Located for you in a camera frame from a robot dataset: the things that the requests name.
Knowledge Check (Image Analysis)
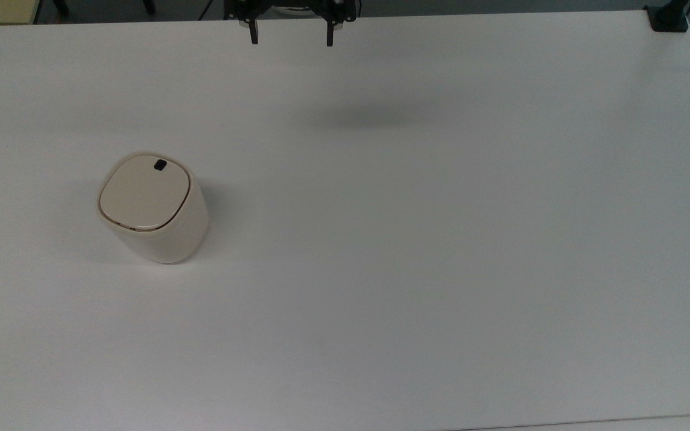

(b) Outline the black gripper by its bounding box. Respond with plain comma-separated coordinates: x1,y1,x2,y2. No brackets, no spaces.
225,0,359,47

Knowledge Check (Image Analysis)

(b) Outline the cream trash bin with lid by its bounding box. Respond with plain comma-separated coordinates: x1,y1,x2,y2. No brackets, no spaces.
97,152,210,265

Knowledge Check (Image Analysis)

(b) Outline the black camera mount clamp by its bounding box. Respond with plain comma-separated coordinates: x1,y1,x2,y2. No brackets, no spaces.
644,0,690,33

